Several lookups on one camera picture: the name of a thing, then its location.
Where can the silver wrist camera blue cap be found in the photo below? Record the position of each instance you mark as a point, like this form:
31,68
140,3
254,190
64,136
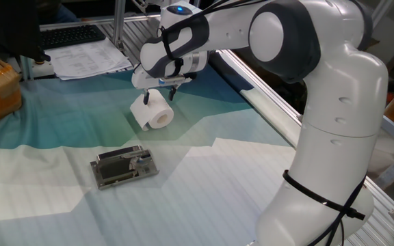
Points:
176,80

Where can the aluminium frame post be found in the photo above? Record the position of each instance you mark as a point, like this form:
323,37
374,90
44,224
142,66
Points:
119,24

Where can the black monitor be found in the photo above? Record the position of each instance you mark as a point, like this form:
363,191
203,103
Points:
9,27

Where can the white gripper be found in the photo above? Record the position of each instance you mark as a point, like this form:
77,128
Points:
145,83

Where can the white paper stack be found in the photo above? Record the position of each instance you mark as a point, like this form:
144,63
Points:
84,59

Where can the white toilet paper roll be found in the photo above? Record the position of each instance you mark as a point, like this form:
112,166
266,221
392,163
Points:
157,109

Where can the chrome toilet paper holder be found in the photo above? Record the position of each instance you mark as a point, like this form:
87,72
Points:
115,171

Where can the aluminium frame beam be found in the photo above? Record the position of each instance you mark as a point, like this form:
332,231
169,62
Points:
80,21

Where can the black keyboard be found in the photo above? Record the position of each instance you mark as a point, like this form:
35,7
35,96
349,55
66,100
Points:
70,36

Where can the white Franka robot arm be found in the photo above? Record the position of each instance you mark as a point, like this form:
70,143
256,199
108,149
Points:
337,102

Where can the aluminium table edge rail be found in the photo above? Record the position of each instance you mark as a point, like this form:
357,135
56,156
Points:
269,95

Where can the blue green white tablecloth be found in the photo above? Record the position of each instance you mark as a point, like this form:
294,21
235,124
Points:
46,112

